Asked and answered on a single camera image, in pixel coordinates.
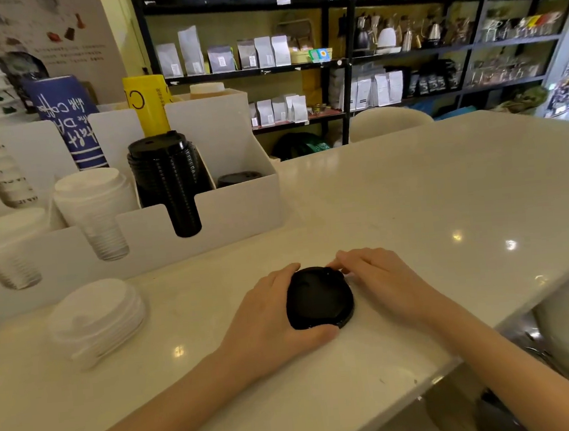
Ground blue sleeve of cups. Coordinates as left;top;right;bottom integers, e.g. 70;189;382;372
21;72;110;176

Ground tall stack of white lids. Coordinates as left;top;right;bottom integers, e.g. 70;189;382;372
50;164;144;266
0;207;56;292

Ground printed wall poster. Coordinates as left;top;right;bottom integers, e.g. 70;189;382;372
0;0;130;113

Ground yellow box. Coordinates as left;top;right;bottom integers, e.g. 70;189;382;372
289;46;334;65

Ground tall stack of black lids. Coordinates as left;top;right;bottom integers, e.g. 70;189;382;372
125;127;218;243

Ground person's right forearm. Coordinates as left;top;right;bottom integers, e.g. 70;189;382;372
422;295;569;431

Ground person's left hand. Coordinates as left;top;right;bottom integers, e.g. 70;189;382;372
209;260;343;378

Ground row of glass drippers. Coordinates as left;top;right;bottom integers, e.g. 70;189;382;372
478;10;565;43

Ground person's left forearm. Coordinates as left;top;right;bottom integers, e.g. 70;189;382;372
33;346;257;431

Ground person's right hand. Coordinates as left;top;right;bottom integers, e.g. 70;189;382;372
326;240;457;338

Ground small stack of black lids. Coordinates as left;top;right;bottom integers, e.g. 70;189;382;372
283;263;358;333

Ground row of grey coffee bags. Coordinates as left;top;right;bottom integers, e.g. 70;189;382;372
153;17;293;80

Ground loose pile of white lids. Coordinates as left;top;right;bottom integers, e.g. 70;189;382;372
43;275;152;376

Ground green bag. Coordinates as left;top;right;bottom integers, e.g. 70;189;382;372
271;129;333;163

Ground group of white pouches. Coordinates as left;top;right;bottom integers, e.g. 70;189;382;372
328;64;407;113

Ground group of kettles and pots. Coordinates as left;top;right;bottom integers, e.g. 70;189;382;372
349;7;450;58

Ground yellow sleeve of cups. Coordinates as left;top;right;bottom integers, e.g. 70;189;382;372
122;72;178;139

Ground white round chair back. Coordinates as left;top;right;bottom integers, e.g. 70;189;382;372
347;103;436;144

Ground low black lids in organizer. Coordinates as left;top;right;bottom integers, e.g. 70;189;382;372
216;169;266;189

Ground row of glass servers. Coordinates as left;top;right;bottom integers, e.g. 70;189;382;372
464;49;545;89

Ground black metal shelf unit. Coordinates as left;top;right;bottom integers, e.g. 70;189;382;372
129;0;569;165

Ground row of small white bags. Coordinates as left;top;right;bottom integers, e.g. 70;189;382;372
247;92;310;129

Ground group of black pouches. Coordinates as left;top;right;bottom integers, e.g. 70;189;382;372
402;58;461;98

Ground white plastic lid organizer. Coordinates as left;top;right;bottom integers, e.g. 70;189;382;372
0;85;292;321

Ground beige lids stack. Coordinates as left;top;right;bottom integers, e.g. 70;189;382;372
188;80;227;101

